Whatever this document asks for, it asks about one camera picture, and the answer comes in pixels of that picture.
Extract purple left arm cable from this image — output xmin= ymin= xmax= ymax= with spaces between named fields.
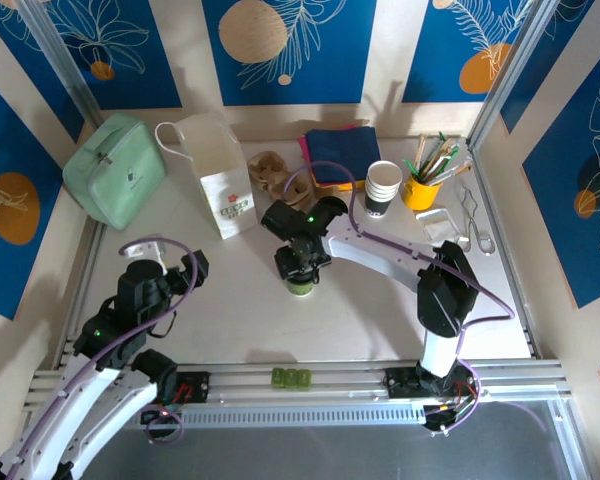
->
xmin=0 ymin=237 xmax=199 ymax=480

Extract yellow napkin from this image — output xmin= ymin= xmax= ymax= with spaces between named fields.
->
xmin=312 ymin=177 xmax=367 ymax=196

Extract small circuit board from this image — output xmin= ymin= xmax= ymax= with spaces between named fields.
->
xmin=422 ymin=399 xmax=481 ymax=436
xmin=139 ymin=403 xmax=184 ymax=440

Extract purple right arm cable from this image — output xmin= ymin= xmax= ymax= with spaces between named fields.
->
xmin=283 ymin=160 xmax=516 ymax=436

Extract black white paper cup stack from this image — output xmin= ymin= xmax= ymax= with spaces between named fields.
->
xmin=363 ymin=159 xmax=405 ymax=220

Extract white floral paper bag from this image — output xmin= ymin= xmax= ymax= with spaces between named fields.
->
xmin=154 ymin=110 xmax=258 ymax=241

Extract metal tongs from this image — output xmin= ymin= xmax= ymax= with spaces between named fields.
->
xmin=455 ymin=182 xmax=496 ymax=256

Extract aluminium side rail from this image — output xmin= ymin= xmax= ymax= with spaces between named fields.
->
xmin=472 ymin=144 xmax=539 ymax=360
xmin=54 ymin=219 xmax=106 ymax=371

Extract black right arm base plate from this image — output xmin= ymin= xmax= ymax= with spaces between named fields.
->
xmin=383 ymin=367 xmax=481 ymax=401

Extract mint green zip pouch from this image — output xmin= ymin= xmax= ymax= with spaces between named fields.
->
xmin=62 ymin=113 xmax=168 ymax=231

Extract yellow holder cup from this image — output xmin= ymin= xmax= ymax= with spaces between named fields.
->
xmin=402 ymin=174 xmax=444 ymax=212

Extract navy blue napkin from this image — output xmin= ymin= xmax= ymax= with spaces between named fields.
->
xmin=304 ymin=125 xmax=383 ymax=184

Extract green tipped stirrer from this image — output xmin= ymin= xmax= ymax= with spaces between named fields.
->
xmin=423 ymin=131 xmax=446 ymax=175

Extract long aluminium base rail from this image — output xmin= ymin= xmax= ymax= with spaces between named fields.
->
xmin=24 ymin=358 xmax=574 ymax=407

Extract grey slotted cable duct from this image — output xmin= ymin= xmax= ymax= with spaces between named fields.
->
xmin=129 ymin=403 xmax=427 ymax=432

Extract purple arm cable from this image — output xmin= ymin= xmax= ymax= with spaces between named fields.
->
xmin=283 ymin=160 xmax=516 ymax=436
xmin=0 ymin=237 xmax=199 ymax=480

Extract green paper coffee cup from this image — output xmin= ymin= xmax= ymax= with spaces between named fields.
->
xmin=285 ymin=277 xmax=315 ymax=298

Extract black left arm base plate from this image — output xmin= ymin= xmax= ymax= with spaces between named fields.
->
xmin=172 ymin=370 xmax=212 ymax=406

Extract aluminium frame post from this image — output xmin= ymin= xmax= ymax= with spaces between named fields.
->
xmin=17 ymin=0 xmax=104 ymax=129
xmin=467 ymin=0 xmax=556 ymax=151

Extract brown pulp cup carrier stack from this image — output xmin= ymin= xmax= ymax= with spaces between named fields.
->
xmin=247 ymin=151 xmax=289 ymax=196

